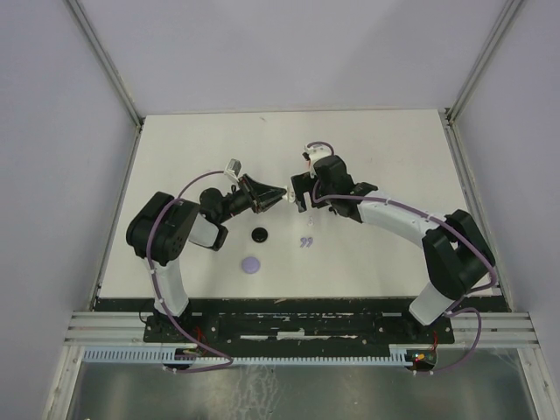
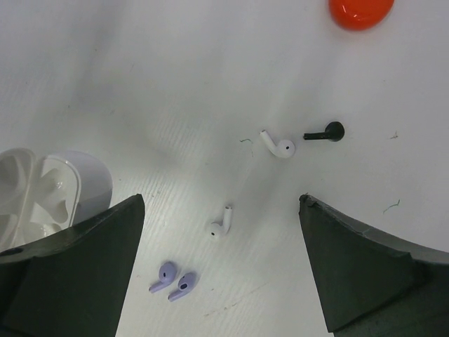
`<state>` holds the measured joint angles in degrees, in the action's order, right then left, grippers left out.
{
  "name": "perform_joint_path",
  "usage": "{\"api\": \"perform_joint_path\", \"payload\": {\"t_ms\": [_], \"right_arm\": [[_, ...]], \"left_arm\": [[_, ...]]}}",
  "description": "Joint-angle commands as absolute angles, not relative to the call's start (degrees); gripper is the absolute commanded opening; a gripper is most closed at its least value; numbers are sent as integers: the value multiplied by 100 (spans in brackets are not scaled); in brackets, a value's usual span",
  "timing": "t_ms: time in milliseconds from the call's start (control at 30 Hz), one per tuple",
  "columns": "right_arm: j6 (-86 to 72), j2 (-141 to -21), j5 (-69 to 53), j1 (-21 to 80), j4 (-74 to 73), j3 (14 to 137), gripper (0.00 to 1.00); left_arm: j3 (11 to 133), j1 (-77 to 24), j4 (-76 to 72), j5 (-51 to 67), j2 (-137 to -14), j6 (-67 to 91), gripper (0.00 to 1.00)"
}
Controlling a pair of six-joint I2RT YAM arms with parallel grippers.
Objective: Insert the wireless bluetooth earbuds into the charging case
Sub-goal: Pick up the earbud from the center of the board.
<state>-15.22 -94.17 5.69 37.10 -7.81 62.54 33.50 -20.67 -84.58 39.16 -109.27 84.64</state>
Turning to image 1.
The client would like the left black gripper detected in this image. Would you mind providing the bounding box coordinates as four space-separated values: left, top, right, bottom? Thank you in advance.
218 173 288 223

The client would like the white earbud charging case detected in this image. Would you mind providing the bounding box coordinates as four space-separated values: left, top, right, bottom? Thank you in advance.
283 186 295 203

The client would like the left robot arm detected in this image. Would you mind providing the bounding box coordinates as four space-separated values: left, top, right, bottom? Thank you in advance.
125 174 288 341

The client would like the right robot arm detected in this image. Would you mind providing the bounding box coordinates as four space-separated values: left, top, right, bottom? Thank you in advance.
291 147 497 342

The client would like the purple earbud charging case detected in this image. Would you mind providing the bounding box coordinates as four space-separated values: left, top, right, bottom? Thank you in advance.
241 256 261 275

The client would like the right circuit board with leds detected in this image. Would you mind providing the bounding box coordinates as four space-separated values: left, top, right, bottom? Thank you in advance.
410 350 438 370

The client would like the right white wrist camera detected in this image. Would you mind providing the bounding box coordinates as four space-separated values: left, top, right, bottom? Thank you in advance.
303 145 332 179

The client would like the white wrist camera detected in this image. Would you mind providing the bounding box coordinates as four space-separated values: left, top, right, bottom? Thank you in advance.
224 158 242 183
303 145 332 179

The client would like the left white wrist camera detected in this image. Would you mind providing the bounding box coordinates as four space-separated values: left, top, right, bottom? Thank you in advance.
224 158 242 183

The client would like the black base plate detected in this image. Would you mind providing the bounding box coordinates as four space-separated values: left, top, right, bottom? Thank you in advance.
71 297 532 359

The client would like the left aluminium frame post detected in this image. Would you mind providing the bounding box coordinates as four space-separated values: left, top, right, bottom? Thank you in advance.
64 0 144 127

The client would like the aluminium frame post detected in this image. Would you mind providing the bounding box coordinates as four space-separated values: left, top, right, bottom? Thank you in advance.
445 0 526 126
64 0 144 127

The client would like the white slotted cable duct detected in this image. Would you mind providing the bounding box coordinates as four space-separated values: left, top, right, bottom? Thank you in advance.
81 346 415 364

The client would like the aluminium frame rail front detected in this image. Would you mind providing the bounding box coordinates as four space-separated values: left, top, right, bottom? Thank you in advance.
65 312 538 348

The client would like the right aluminium frame post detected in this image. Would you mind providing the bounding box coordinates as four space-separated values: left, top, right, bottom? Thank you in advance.
445 0 526 126

